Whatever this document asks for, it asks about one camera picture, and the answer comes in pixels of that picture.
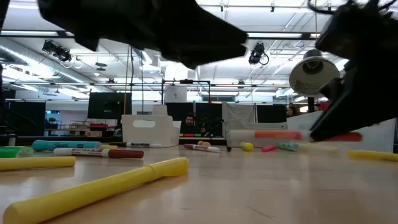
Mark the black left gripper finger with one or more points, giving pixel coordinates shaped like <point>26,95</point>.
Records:
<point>205,28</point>
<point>202,56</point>

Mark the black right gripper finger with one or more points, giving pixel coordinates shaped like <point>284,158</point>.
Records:
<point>332,88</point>
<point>367,99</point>

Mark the orange-red dry-erase marker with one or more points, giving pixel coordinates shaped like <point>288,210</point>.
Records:
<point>276,135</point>

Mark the blue Sharpie highlighter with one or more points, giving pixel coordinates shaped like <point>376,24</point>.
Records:
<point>66,145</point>
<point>287,146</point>

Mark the pink felt-tip pen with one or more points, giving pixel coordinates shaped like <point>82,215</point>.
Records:
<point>269,148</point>

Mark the brown Expo dry-erase marker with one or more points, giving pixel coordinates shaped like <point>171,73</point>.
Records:
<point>202,148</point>

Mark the black dry-erase marker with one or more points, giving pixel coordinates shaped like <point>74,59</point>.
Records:
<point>140,144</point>

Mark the dark red dry-erase marker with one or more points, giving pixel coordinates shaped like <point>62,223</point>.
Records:
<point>124,153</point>

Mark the green Sharpie highlighter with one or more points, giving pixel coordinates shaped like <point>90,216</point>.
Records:
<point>14,152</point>

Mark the clear plastic bin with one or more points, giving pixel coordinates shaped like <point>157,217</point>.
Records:
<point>377,137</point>

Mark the person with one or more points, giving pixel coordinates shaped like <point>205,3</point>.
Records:
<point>190,123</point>
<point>291,111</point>

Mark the grey fabric panel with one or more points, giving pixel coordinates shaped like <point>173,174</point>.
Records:
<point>237,112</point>

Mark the red and green strip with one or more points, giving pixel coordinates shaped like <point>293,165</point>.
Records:
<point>190,135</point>

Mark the grey plastic bin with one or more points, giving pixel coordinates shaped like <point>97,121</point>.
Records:
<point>242,126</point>

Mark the black monitor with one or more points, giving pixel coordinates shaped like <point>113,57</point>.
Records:
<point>109,105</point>

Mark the white plastic bin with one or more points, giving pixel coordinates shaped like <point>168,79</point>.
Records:
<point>149,132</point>

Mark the wooden shelf with items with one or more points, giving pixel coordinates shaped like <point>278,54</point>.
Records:
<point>74,129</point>

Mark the white cylinder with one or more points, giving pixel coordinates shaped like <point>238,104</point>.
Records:
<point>12,140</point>

